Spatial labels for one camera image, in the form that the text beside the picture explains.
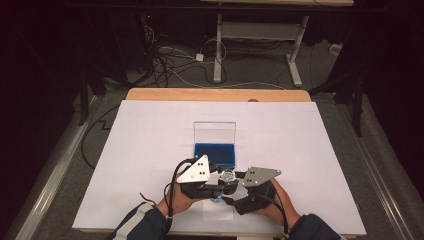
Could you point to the metal floor rail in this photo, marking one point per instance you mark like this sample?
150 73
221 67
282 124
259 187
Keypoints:
376 173
56 173

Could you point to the black stand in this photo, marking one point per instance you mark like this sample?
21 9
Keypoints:
83 100
357 106

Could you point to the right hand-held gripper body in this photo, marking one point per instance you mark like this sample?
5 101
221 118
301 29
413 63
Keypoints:
260 176

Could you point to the person's right hand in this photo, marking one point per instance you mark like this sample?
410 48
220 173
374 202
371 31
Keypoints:
281 210

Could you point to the white desk with metal legs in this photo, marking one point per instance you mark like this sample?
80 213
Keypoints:
218 50

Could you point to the white table cover sheet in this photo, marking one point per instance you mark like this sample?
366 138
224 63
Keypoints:
266 133

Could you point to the white paper sheet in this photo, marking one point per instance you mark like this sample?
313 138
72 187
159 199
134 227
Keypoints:
216 212

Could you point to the small white box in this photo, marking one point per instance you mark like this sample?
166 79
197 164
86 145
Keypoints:
335 49

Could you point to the black round stamp cap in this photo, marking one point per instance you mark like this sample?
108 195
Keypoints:
235 185

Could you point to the person's left hand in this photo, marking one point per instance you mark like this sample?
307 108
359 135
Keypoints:
176 203

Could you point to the white power adapter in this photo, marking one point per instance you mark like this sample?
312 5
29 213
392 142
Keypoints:
199 57

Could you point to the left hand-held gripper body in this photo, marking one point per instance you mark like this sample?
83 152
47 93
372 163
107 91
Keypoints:
198 173

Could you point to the blue ink pad clear case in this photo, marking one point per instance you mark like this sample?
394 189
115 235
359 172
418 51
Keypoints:
216 155

